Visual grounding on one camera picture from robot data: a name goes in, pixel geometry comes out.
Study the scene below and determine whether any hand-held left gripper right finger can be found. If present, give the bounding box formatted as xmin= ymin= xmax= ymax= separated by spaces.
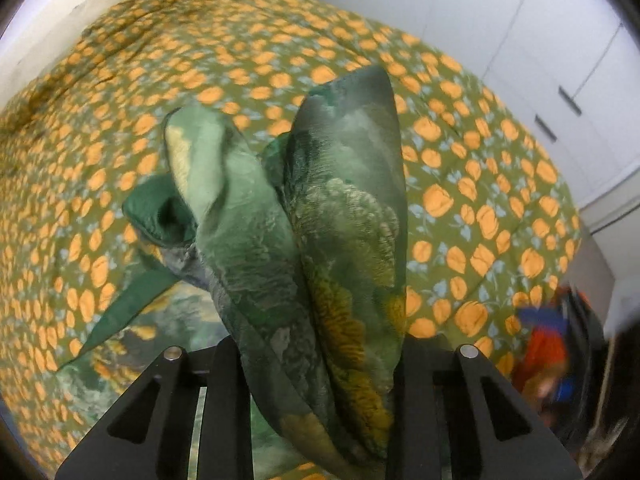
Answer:
xmin=387 ymin=335 xmax=586 ymax=480

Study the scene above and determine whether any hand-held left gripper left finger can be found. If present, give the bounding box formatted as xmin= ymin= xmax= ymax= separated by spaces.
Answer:
xmin=55 ymin=337 xmax=254 ymax=480

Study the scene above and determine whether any green patterned silk scarf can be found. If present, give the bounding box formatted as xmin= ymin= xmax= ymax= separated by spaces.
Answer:
xmin=57 ymin=64 xmax=410 ymax=480

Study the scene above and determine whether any floral green orange quilt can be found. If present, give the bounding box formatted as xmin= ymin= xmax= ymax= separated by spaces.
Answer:
xmin=0 ymin=0 xmax=583 ymax=480

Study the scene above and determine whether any white wardrobe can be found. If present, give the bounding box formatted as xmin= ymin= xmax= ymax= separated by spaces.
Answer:
xmin=400 ymin=0 xmax=640 ymax=233

